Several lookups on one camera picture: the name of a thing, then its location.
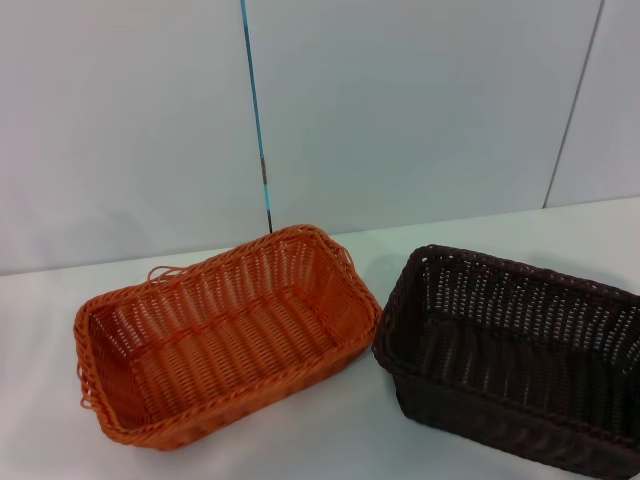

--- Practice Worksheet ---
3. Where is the dark brown woven basket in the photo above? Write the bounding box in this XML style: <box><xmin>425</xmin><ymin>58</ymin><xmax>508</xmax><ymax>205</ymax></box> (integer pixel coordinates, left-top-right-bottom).
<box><xmin>372</xmin><ymin>243</ymin><xmax>640</xmax><ymax>480</ymax></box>

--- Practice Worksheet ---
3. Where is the orange woven plastic basket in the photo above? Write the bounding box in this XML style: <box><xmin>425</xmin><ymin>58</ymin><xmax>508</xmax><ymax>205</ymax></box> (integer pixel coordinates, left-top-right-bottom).
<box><xmin>73</xmin><ymin>224</ymin><xmax>384</xmax><ymax>453</ymax></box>

